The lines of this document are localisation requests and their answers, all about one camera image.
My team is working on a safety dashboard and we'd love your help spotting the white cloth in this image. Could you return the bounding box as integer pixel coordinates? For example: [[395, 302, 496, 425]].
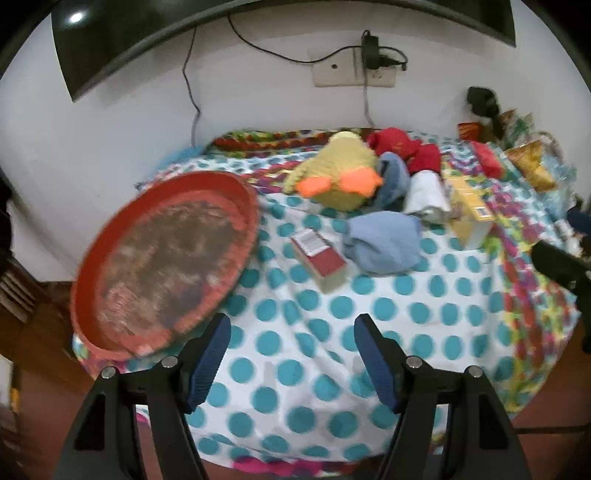
[[405, 170, 451, 224]]

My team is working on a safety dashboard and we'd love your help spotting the yellow carton box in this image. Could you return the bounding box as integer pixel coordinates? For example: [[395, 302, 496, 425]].
[[445, 178, 494, 250]]

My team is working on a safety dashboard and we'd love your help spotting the black cable to charger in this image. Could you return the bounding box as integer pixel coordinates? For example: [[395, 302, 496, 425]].
[[228, 14, 366, 65]]

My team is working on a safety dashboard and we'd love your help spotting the black charger adapter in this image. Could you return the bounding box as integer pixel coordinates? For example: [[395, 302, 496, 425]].
[[361, 30, 382, 71]]

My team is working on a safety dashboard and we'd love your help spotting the plain red sock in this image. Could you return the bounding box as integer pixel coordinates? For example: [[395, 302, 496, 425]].
[[409, 144, 443, 175]]

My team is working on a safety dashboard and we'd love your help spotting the light blue cloth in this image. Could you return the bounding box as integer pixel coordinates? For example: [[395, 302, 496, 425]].
[[342, 211, 423, 277], [369, 152, 411, 210]]

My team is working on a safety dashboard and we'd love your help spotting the round red plastic basin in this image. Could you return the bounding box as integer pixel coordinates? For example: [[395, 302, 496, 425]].
[[69, 171, 260, 361]]

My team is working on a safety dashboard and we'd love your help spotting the black plug with cable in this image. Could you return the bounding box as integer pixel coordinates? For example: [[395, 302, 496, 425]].
[[379, 46, 410, 73]]

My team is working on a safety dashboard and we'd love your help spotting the long red and green box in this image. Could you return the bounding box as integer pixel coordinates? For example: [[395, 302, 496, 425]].
[[470, 141, 505, 180]]

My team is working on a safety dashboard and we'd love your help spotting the yellow duck plush toy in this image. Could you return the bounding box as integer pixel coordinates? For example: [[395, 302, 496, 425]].
[[283, 130, 384, 212]]

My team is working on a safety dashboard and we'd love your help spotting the red sock gold embroidery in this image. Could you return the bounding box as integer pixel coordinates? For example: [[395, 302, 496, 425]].
[[367, 128, 421, 160]]

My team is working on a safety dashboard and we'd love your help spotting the yellow snack packet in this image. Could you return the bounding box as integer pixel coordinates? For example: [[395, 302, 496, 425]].
[[503, 141, 559, 193]]

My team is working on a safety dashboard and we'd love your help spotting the black plastic device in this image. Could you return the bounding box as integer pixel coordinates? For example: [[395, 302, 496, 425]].
[[466, 85, 502, 139]]

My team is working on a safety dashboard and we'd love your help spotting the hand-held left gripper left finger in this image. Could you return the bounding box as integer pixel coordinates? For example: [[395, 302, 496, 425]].
[[54, 313, 232, 480]]

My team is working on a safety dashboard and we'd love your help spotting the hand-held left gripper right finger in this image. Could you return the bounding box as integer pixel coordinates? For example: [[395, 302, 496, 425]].
[[353, 313, 532, 480]]

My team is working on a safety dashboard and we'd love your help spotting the green snack packet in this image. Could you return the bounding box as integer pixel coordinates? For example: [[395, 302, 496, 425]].
[[501, 111, 534, 145]]

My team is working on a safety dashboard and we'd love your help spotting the beige wall socket plate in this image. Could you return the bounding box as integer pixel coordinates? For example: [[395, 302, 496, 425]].
[[355, 46, 399, 88]]

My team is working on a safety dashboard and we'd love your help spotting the beige wall plate with hole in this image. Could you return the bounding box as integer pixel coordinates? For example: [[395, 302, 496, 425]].
[[311, 48, 357, 88]]

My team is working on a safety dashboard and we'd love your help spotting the black monitor power cable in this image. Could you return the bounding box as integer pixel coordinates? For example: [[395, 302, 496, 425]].
[[182, 25, 202, 148]]

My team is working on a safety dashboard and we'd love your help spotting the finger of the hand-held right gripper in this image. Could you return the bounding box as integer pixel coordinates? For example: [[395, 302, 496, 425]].
[[531, 240, 591, 292]]

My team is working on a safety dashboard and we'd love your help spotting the clear plastic bag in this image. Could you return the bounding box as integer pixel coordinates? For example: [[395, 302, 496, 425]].
[[545, 134, 579, 205]]

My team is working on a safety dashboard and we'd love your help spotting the polka dot bed sheet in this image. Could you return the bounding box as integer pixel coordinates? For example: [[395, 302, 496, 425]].
[[71, 127, 583, 476]]

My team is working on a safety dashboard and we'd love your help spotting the small red box white label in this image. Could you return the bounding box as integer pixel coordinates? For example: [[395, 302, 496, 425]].
[[290, 228, 349, 292]]

